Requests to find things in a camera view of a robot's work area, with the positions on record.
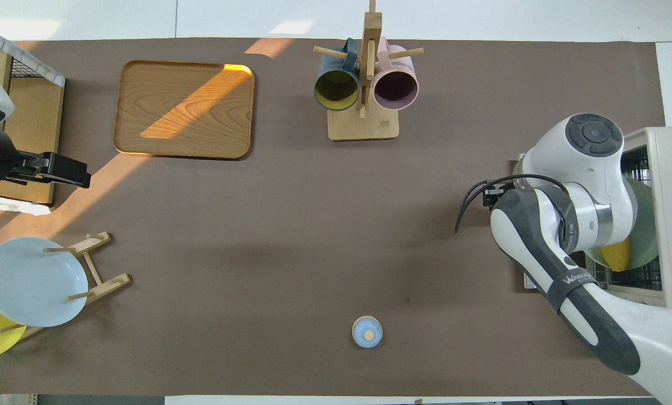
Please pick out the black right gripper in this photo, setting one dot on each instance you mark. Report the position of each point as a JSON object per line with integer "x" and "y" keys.
{"x": 496, "y": 197}

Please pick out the yellow corn cob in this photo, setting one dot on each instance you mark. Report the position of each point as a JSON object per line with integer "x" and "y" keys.
{"x": 617, "y": 256}

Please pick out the mint green plate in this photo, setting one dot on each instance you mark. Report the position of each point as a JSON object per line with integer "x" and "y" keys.
{"x": 645, "y": 225}

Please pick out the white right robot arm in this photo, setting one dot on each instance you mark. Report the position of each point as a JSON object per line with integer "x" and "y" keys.
{"x": 589, "y": 180}

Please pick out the wooden base board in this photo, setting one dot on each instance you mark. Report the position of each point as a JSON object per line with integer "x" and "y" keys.
{"x": 35, "y": 124}

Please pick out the white checked cloth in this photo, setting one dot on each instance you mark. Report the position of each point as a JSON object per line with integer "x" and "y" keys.
{"x": 37, "y": 64}

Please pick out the light blue plate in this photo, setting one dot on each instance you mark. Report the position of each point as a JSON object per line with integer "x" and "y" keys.
{"x": 32, "y": 284}

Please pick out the wooden plate rack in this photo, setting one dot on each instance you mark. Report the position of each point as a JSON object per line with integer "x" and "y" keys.
{"x": 102, "y": 284}

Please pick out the wooden tray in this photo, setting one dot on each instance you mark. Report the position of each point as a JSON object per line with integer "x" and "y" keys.
{"x": 184, "y": 109}

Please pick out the pink mug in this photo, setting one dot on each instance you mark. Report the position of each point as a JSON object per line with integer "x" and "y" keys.
{"x": 395, "y": 90}

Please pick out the wooden mug rack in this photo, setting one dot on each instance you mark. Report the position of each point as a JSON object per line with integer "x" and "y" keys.
{"x": 364, "y": 126}

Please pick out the dark blue mug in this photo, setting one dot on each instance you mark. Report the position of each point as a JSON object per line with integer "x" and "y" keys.
{"x": 336, "y": 90}

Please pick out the brown table mat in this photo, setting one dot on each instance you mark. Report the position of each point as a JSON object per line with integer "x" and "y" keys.
{"x": 291, "y": 225}

